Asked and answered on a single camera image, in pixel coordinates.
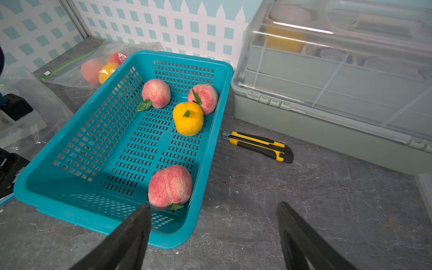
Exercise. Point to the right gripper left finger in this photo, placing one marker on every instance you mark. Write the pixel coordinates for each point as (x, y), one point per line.
(124, 248)

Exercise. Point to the pink peach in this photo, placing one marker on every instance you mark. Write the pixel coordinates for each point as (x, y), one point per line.
(172, 185)
(117, 58)
(156, 94)
(207, 95)
(90, 70)

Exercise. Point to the blue stick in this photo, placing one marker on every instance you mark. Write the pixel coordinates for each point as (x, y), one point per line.
(50, 113)

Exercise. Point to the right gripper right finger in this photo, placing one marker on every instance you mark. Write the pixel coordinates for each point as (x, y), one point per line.
(302, 245)

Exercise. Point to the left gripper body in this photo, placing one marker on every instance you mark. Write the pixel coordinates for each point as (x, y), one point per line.
(16, 115)

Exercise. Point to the yellow peach with leaf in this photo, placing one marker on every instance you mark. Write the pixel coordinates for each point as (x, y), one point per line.
(188, 118)

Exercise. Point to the teal plastic basket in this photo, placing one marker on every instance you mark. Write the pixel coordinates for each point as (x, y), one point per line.
(96, 170)

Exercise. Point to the clear plastic storage box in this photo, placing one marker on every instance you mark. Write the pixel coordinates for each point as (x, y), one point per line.
(351, 76)

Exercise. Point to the yellow black utility knife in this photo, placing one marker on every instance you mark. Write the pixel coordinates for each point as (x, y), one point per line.
(265, 146)

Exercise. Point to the clear green zip-top bag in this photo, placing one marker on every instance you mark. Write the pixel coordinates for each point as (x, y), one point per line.
(69, 74)

